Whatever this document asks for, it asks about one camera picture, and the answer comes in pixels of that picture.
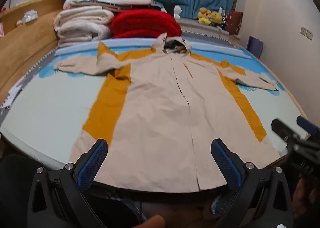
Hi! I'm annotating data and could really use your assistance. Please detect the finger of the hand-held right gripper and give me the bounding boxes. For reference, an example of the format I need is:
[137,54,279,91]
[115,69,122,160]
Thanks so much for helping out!
[297,116,320,135]
[271,118,300,143]

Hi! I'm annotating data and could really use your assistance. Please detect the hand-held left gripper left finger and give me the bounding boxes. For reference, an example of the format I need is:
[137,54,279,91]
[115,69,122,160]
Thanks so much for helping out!
[27,139,109,228]

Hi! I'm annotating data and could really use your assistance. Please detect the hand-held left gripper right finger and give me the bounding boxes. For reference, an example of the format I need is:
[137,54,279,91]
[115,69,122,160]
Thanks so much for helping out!
[211,139,294,228]

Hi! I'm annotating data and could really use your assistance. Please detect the beige and yellow hooded coat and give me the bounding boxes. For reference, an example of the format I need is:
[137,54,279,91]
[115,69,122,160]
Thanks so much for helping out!
[54,32,281,193]

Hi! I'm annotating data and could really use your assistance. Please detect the purple box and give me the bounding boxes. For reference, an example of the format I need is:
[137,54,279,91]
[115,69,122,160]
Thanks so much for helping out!
[246,36,264,59]

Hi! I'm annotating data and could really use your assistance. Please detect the brown plush pillow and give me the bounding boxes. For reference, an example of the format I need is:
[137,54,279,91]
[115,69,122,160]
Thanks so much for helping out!
[226,10,243,35]

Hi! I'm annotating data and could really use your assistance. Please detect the yellow plush toy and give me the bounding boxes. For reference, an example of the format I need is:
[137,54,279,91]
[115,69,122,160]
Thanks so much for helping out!
[210,11,223,25]
[197,7,212,25]

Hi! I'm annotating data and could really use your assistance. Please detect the wooden headboard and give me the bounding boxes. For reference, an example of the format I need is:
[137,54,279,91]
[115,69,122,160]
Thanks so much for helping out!
[0,0,70,104]

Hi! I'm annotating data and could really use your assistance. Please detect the cream folded blanket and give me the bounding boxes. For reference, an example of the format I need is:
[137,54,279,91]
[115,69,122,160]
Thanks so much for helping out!
[54,6,114,44]

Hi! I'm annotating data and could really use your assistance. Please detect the red folded blanket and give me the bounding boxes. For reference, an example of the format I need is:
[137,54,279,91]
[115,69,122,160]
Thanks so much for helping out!
[111,10,182,39]

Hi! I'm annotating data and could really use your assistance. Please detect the white tissue pack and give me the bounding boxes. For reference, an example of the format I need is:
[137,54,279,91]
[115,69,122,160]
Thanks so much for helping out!
[17,10,38,26]

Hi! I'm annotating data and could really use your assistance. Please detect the white charger cable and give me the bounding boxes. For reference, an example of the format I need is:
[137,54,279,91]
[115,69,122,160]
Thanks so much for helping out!
[0,85,24,111]

